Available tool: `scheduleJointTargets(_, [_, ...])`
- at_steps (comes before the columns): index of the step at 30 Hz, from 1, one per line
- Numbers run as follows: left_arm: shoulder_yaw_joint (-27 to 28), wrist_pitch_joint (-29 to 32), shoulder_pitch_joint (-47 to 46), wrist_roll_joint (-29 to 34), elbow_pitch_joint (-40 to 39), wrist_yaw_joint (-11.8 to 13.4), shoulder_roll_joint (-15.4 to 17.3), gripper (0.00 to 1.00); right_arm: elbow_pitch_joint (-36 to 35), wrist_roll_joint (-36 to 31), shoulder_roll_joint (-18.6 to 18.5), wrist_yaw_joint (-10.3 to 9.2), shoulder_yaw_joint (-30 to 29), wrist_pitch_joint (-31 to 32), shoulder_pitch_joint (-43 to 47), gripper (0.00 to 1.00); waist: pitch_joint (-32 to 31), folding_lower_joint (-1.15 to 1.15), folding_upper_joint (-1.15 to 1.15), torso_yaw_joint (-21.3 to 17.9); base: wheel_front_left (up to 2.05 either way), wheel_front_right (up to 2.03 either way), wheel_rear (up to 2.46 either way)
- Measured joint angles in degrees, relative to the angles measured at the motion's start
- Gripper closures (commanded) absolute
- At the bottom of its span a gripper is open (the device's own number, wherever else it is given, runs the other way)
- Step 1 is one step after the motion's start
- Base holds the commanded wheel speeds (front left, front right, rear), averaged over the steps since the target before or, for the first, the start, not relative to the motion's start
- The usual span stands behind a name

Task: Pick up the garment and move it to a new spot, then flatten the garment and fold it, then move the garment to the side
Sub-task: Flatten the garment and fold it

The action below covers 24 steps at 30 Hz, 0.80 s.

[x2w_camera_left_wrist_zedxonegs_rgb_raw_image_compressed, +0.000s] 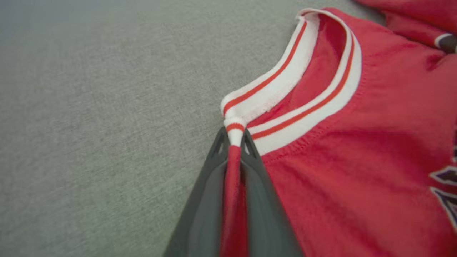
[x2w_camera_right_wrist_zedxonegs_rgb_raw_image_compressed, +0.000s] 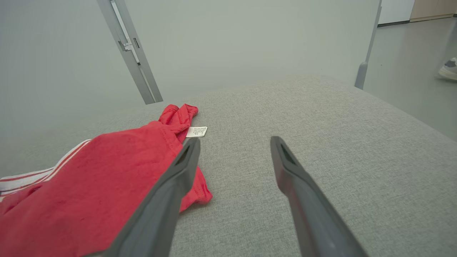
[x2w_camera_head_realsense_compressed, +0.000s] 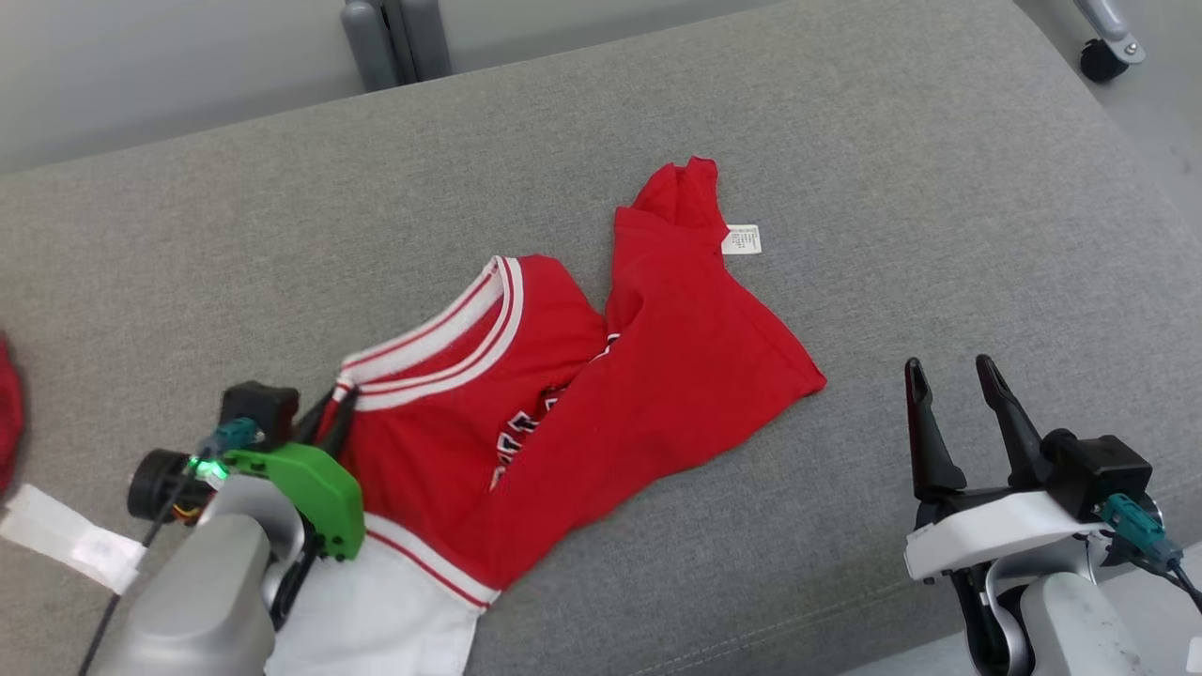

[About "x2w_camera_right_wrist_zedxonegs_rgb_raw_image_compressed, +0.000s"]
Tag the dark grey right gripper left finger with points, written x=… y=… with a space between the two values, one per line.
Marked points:
x=167 y=207

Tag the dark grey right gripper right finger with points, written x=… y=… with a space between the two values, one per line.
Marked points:
x=310 y=214

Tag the red jersey thin white stripes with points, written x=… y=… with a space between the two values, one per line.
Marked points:
x=89 y=185

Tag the white grey sneaker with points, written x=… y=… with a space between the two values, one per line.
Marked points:
x=450 y=69

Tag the light wood cabinet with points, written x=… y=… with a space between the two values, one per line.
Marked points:
x=432 y=9

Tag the grey partition post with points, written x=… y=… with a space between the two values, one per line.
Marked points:
x=361 y=75
x=142 y=78

